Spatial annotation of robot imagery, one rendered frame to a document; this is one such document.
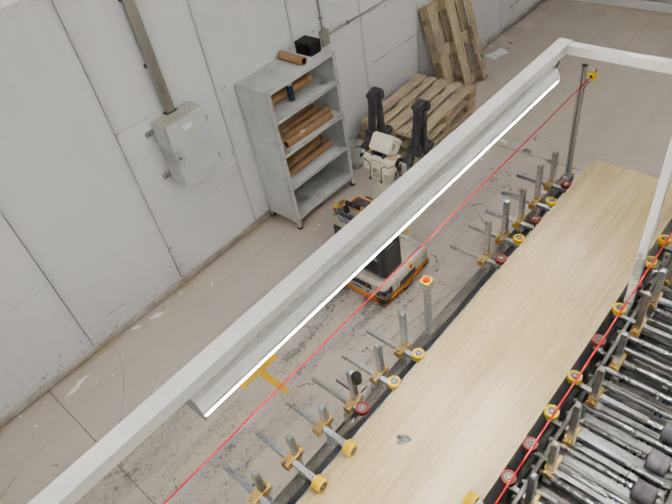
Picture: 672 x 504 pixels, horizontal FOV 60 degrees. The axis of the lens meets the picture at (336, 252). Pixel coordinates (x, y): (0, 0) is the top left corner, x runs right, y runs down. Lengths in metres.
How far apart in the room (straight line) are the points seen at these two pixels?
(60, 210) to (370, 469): 3.04
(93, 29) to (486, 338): 3.43
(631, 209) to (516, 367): 1.69
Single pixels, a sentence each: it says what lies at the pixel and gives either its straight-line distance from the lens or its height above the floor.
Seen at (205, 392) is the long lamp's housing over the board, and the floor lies 2.38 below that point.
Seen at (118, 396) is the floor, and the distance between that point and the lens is 5.28.
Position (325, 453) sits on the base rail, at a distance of 3.62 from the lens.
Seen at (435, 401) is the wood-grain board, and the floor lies 0.90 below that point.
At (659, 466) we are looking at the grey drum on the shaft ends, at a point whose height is 0.84.
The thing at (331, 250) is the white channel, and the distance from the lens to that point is 2.09.
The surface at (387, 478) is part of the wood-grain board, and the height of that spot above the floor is 0.90.
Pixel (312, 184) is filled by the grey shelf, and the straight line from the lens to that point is 6.39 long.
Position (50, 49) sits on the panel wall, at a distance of 4.61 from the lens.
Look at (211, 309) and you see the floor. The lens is 5.53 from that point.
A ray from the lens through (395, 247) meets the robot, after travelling 4.85.
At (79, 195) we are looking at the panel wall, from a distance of 4.95.
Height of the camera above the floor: 3.87
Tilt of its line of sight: 43 degrees down
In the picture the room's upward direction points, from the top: 11 degrees counter-clockwise
